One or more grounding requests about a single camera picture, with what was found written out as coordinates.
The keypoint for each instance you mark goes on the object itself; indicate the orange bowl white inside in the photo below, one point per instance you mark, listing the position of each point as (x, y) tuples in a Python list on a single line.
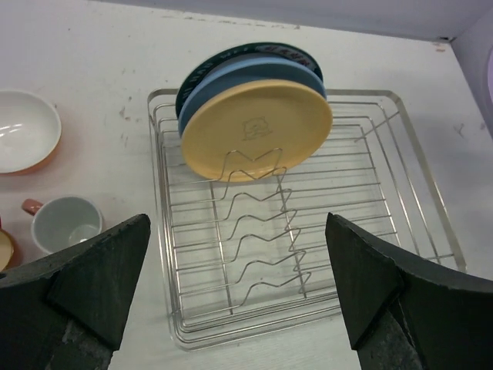
[(31, 131)]

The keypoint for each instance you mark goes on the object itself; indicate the purple plate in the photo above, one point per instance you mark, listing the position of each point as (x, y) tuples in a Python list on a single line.
[(489, 76)]

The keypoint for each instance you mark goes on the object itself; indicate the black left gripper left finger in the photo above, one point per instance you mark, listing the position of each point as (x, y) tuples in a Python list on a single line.
[(69, 310)]

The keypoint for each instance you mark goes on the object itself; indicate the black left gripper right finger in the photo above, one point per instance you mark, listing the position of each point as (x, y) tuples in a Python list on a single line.
[(404, 312)]

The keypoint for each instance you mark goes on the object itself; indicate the light blue plate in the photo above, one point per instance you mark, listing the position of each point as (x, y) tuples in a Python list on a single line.
[(241, 72)]

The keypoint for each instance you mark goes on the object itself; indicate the pink dotted mug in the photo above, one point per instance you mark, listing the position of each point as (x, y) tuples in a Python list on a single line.
[(63, 222)]

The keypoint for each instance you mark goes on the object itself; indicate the dark teal plate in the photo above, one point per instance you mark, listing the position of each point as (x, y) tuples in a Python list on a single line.
[(270, 48)]

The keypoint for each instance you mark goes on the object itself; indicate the orange mug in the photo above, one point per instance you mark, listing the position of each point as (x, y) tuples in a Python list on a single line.
[(10, 254)]

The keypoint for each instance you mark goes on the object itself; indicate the yellow plate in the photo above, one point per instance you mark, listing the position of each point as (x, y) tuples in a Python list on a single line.
[(255, 127)]

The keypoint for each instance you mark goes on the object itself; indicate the metal wire dish rack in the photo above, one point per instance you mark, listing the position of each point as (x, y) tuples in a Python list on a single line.
[(242, 260)]

